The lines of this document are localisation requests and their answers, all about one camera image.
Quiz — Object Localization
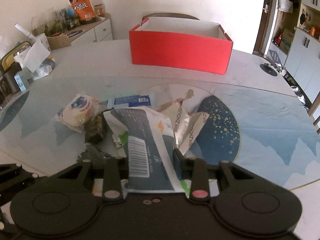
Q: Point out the grey white barcode snack bag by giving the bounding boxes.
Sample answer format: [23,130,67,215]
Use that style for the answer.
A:
[104,106,184,193]

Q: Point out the dark brown snack packet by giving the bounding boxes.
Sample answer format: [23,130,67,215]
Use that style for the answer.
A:
[84,113,107,144]

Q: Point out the white round bun packet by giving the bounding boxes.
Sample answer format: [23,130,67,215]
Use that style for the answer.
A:
[55,94,100,133]

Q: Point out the red cardboard box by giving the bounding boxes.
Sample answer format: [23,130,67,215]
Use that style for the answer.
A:
[129,17,233,75]

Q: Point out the small light blue box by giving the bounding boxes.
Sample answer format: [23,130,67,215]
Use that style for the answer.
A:
[14,70,29,91]

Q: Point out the grey tall storage cabinet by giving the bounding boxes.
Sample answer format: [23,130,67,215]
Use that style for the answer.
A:
[285,28,320,102]

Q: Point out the white tissue paper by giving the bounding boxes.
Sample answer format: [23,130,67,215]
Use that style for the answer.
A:
[23,40,50,73]

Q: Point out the wooden chair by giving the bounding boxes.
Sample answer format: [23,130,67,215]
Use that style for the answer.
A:
[142,12,199,21]

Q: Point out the brown cardboard tray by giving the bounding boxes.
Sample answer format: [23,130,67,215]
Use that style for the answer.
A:
[47,34,71,50]

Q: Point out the white side cabinet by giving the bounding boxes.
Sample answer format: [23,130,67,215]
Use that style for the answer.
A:
[65,13,113,46]

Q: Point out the black round mat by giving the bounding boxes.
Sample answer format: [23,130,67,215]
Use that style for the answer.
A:
[67,30,83,37]

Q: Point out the red lidded spice jars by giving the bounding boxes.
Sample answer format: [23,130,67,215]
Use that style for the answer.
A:
[94,4,104,16]

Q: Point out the orange snack bag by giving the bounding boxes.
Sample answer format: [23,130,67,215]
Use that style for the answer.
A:
[69,0,96,24]

